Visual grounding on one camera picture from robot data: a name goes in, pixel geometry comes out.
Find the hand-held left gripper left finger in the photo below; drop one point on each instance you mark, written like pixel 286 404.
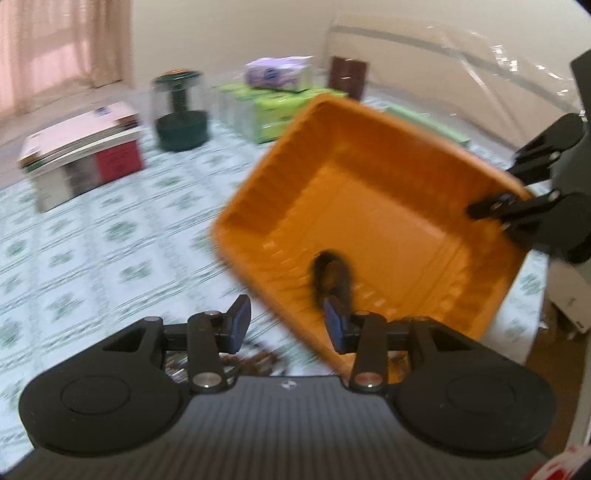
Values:
pixel 240 323

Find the purple tissue pack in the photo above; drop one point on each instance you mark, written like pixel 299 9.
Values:
pixel 277 74

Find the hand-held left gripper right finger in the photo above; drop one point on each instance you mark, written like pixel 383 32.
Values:
pixel 333 323

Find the orange plastic tray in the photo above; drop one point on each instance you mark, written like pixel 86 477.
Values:
pixel 392 207

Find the green tissue pack bundle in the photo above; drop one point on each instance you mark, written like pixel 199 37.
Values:
pixel 272 110

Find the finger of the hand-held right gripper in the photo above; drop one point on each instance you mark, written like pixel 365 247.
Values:
pixel 498 205
pixel 549 141

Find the brown canister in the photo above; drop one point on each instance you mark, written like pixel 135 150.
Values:
pixel 348 76

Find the glass dome jar green base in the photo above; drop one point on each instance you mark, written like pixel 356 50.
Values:
pixel 180 134

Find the white and red box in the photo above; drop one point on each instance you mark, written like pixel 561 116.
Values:
pixel 115 161

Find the green flat box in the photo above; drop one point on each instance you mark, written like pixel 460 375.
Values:
pixel 429 122

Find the red and white object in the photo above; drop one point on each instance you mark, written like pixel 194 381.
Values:
pixel 563 468

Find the white cardboard piece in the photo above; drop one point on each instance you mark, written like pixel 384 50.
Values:
pixel 568 295

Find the pink curtain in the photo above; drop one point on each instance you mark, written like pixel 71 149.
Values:
pixel 55 46

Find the clear plastic sheet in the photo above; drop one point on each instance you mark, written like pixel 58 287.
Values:
pixel 438 60

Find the pink flat box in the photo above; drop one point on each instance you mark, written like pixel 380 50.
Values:
pixel 74 129

